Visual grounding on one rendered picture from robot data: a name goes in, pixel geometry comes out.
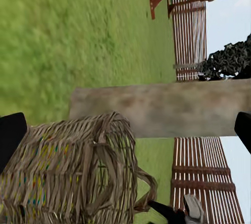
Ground wicker basket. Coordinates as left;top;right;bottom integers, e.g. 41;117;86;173
0;110;158;224

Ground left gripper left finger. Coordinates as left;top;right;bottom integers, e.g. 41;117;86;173
0;112;27;175

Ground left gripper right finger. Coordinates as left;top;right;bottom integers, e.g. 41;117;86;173
234;112;251;154

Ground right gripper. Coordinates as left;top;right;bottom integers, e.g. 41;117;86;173
148;200;186;224

